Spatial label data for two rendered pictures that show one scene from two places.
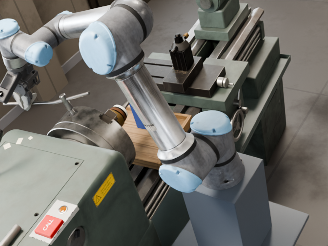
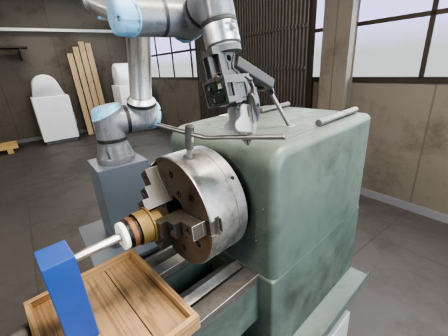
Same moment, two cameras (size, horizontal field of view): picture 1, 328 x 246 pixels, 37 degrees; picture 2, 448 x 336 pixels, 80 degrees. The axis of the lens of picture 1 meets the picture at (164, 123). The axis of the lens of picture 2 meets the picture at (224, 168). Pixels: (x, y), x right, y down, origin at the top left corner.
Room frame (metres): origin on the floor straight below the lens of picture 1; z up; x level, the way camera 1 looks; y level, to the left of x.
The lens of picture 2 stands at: (2.08, 0.50, 1.45)
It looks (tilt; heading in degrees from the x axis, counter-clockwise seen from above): 21 degrees down; 190
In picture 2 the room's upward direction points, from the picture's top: 3 degrees counter-clockwise
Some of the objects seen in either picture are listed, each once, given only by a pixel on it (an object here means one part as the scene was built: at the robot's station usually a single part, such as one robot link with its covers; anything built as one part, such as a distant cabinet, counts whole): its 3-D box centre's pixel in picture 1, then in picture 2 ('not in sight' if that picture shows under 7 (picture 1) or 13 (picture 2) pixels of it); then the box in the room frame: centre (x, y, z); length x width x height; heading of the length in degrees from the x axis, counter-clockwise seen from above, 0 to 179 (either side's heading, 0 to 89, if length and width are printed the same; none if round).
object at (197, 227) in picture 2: not in sight; (187, 225); (1.54, 0.31, 1.09); 0.12 x 0.11 x 0.05; 52
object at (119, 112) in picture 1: (112, 120); (143, 226); (1.54, 0.19, 1.08); 0.09 x 0.09 x 0.09; 52
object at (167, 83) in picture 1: (183, 73); not in sight; (1.84, -0.15, 1.00); 0.20 x 0.10 x 0.05; 142
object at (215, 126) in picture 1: (211, 135); (110, 120); (1.09, -0.13, 1.27); 0.13 x 0.12 x 0.14; 133
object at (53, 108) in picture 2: not in sight; (53, 108); (-3.41, -4.32, 0.74); 0.74 x 0.63 x 1.48; 136
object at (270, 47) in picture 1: (237, 98); not in sight; (2.36, -0.48, 0.34); 0.44 x 0.40 x 0.68; 52
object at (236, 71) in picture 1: (186, 79); not in sight; (1.93, -0.16, 0.89); 0.53 x 0.30 x 0.06; 52
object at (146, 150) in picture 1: (141, 134); (108, 314); (1.64, 0.11, 0.88); 0.36 x 0.30 x 0.04; 52
